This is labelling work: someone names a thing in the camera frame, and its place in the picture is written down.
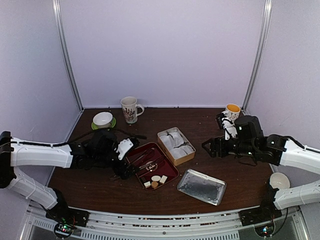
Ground white bowl near right base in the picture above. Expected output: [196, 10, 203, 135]
[269, 172, 291, 190]

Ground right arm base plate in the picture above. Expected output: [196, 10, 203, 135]
[238, 206, 282, 227]

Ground white square chocolate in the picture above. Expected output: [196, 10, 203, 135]
[144, 181, 151, 189]

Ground black tongs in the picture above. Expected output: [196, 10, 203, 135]
[109, 147, 166, 181]

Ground white rectangular chocolate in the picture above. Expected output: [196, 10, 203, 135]
[159, 175, 168, 184]

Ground beige illustrated tin lid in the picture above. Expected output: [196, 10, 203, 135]
[176, 169, 227, 206]

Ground front aluminium rail frame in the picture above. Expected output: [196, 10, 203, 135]
[17, 201, 312, 240]

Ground white mug yellow interior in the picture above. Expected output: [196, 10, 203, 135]
[222, 103, 241, 121]

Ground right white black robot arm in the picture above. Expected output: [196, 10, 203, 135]
[201, 134, 320, 221]

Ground dark red lacquer tray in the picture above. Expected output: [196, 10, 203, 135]
[126, 142, 179, 191]

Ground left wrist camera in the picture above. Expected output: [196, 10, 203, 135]
[115, 137, 140, 161]

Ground beige chocolate tin box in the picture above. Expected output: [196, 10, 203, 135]
[157, 127, 196, 166]

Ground white paper cup liner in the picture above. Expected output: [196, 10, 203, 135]
[169, 147, 186, 160]
[159, 134, 174, 144]
[169, 130, 184, 141]
[180, 144, 195, 155]

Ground green saucer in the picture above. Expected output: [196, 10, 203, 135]
[91, 117, 116, 130]

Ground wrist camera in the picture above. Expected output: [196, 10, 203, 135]
[215, 112, 237, 140]
[115, 137, 140, 161]

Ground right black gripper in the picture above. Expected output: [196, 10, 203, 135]
[202, 135, 257, 159]

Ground tall floral beige mug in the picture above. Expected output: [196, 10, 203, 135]
[120, 96, 145, 124]

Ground aluminium frame post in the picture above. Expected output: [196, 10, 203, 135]
[52, 0, 84, 111]
[241, 0, 273, 114]

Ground left aluminium frame post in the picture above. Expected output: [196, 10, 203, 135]
[52, 0, 84, 111]

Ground white round chocolate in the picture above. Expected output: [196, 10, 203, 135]
[151, 175, 161, 182]

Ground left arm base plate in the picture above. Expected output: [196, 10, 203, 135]
[44, 208, 90, 227]

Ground brown round chocolate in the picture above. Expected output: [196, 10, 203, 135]
[151, 181, 159, 189]

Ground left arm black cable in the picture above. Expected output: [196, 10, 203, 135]
[9, 127, 148, 148]

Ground white teacup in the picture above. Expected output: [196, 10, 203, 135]
[93, 112, 113, 129]

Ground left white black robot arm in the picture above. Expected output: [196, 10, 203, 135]
[0, 129, 139, 222]

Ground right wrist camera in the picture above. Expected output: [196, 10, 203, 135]
[215, 112, 237, 140]

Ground right aluminium frame post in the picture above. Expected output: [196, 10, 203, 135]
[241, 0, 273, 114]

